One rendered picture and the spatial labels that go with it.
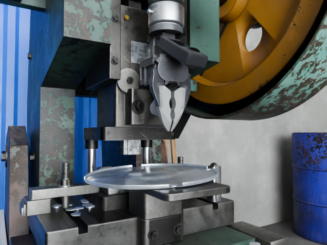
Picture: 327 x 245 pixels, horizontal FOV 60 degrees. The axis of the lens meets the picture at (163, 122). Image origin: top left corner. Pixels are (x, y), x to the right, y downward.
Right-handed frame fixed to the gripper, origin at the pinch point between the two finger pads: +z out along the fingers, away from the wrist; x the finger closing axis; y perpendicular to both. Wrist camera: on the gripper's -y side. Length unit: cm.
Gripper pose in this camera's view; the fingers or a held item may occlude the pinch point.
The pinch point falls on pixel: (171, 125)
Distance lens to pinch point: 56.5
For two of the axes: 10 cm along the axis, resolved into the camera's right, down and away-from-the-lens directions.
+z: 0.0, 10.0, -0.3
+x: -8.6, -0.2, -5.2
